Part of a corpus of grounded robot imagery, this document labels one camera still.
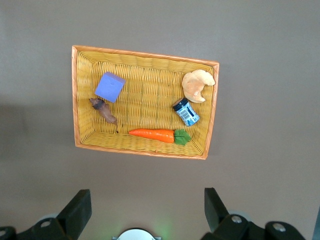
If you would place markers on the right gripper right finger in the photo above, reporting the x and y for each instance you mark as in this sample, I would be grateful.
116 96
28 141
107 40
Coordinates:
217 217

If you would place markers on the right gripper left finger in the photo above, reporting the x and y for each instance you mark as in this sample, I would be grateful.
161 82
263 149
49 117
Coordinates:
75 215

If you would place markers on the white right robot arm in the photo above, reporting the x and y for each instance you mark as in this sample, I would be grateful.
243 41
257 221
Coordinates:
136 235

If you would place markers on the orange toy carrot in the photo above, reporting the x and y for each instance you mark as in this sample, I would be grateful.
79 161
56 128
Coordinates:
155 135

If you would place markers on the small blue labelled jar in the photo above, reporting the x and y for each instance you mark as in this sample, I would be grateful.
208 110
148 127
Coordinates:
187 113

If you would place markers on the brown toy root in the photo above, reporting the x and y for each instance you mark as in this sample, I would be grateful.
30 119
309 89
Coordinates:
105 111

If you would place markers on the purple cube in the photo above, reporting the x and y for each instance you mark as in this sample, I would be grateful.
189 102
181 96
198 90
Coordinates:
110 87

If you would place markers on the toy croissant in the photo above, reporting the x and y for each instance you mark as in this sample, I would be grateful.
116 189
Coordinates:
193 86

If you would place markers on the yellow wicker tray orange rim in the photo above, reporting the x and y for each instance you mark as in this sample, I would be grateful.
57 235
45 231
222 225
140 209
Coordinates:
150 82

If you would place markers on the brown table cloth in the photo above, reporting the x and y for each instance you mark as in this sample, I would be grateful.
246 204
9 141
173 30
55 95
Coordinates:
262 32

